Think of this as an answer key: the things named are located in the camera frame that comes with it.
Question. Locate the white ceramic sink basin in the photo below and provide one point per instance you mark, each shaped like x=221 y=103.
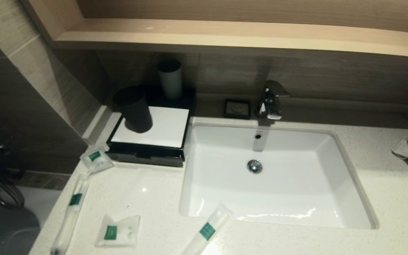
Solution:
x=296 y=184

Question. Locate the light wooden wall shelf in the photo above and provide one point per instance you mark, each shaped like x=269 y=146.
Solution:
x=225 y=35

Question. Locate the black square soap dish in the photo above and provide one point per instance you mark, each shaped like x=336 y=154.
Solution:
x=237 y=108

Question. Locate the clear tube packet green label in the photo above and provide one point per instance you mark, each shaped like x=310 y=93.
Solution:
x=207 y=230

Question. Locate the grey plastic cup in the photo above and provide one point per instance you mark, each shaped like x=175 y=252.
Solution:
x=170 y=83

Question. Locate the flat sachet with green label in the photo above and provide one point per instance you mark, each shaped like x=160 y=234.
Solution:
x=117 y=232

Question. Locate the chrome sink faucet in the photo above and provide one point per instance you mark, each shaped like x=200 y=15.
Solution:
x=271 y=102

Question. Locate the black tray with white liner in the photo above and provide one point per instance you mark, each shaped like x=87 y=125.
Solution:
x=161 y=127

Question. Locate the small sachet with green label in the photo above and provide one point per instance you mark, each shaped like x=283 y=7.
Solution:
x=96 y=159

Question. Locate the black plastic cup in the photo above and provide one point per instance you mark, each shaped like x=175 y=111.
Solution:
x=135 y=109

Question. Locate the black glossy box drawer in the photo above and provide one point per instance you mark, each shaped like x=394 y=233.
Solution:
x=143 y=161

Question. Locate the long clear toothbrush packet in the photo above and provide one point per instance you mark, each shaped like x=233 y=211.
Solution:
x=73 y=205

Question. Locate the chrome sink drain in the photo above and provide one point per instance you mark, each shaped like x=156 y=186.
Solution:
x=254 y=166

